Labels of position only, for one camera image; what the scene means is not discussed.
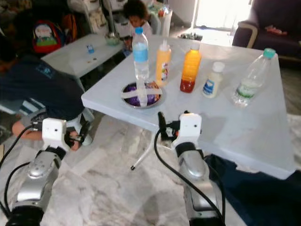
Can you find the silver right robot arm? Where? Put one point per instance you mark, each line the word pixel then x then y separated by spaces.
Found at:
pixel 197 174

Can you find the taped metal plate purple food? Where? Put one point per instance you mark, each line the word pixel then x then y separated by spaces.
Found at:
pixel 150 98

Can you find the large white folding table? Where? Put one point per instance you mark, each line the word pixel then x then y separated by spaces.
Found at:
pixel 230 122

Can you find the yellow squeeze bottle white cap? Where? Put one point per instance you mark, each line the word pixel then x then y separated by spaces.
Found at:
pixel 163 63

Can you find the small white bottle blue label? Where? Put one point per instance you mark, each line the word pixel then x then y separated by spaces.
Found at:
pixel 212 84

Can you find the orange juice bottle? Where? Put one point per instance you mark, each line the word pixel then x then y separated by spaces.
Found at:
pixel 191 68

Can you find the person in dark blue shirt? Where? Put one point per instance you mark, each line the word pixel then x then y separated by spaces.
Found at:
pixel 33 87

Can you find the blue label water bottle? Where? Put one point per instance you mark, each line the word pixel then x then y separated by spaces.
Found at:
pixel 140 54

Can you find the small white table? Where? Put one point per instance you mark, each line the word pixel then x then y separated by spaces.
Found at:
pixel 75 60

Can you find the small blue white object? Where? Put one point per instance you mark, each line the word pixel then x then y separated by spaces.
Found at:
pixel 90 49

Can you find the clear bottle teal cap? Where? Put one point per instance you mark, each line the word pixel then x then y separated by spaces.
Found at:
pixel 250 84

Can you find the red green cartoon backpack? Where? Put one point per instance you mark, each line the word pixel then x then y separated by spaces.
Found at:
pixel 46 37

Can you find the child in pink shirt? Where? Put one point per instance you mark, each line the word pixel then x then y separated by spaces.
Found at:
pixel 138 21

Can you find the dark blue fabric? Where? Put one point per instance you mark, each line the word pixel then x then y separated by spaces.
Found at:
pixel 258 193

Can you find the orange black bag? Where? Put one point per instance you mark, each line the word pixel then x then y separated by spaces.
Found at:
pixel 69 26

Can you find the pink item on armchair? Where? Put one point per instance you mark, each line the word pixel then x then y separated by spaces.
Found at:
pixel 276 31

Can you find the dark purple armchair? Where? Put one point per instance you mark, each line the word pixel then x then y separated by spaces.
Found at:
pixel 273 19

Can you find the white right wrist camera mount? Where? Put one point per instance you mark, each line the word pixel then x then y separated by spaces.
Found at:
pixel 188 129

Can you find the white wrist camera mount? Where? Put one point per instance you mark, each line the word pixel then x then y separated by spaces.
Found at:
pixel 53 132
pixel 188 129

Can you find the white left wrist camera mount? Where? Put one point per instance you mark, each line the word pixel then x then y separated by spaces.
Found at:
pixel 53 132

